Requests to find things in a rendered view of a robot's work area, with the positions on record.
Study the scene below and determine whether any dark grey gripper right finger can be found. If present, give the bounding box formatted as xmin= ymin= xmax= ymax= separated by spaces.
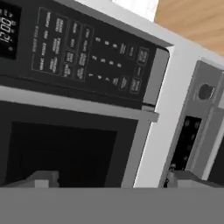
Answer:
xmin=165 ymin=170 xmax=224 ymax=189

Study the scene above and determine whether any grey countertop appliance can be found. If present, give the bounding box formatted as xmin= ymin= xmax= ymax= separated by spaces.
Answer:
xmin=158 ymin=57 xmax=224 ymax=188

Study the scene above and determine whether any wooden cupboard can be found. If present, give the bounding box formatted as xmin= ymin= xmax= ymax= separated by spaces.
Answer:
xmin=153 ymin=0 xmax=224 ymax=57

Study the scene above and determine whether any microwave start button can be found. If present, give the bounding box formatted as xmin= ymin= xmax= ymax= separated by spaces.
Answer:
xmin=136 ymin=46 xmax=151 ymax=67

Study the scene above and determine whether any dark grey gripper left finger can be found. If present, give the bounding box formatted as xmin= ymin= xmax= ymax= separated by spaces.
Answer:
xmin=4 ymin=170 xmax=60 ymax=189

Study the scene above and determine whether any white and black microwave oven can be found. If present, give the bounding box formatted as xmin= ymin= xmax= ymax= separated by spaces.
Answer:
xmin=0 ymin=0 xmax=224 ymax=189

